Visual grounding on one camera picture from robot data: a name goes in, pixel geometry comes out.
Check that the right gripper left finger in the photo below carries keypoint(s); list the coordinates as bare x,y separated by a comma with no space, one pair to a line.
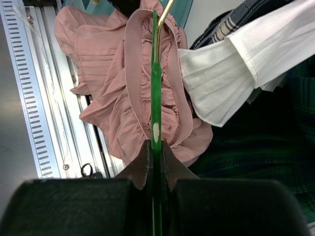
119,206

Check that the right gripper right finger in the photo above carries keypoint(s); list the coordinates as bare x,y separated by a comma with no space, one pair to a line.
225,206

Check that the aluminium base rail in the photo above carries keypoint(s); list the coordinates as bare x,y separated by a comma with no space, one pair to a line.
75,143

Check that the white pleated skirt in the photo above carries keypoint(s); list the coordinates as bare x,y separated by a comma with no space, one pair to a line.
220,77

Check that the dark green plaid skirt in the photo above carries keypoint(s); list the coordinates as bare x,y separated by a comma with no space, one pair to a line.
271,138

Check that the pink pleated skirt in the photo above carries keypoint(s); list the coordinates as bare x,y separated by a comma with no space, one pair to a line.
113,57

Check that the green hanger of pink skirt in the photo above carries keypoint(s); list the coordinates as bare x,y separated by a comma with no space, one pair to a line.
156,123

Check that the slotted cable duct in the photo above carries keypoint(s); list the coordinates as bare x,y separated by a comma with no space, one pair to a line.
29,92

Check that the navy plaid skirt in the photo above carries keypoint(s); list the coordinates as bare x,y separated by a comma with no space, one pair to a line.
230,21

